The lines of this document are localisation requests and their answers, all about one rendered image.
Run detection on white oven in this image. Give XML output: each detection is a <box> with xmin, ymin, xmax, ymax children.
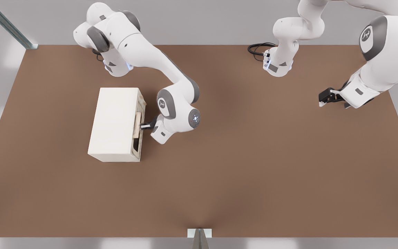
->
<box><xmin>88</xmin><ymin>87</ymin><xmax>146</xmax><ymax>162</ymax></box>

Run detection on silver frame post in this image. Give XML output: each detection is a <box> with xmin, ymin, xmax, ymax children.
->
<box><xmin>187</xmin><ymin>228</ymin><xmax>212</xmax><ymax>249</ymax></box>
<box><xmin>0</xmin><ymin>0</ymin><xmax>39</xmax><ymax>49</ymax></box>

